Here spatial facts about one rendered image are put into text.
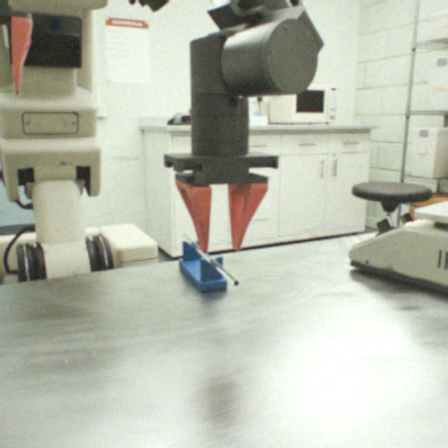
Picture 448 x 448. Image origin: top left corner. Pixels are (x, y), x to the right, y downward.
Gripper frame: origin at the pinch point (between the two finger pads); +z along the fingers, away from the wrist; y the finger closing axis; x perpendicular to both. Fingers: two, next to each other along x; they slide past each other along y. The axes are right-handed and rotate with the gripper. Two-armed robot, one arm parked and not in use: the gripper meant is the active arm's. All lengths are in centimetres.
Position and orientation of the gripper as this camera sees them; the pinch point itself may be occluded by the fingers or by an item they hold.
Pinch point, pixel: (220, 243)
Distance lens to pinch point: 46.9
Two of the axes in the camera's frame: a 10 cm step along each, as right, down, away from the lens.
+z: 0.0, 9.8, 2.2
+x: -3.3, -2.1, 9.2
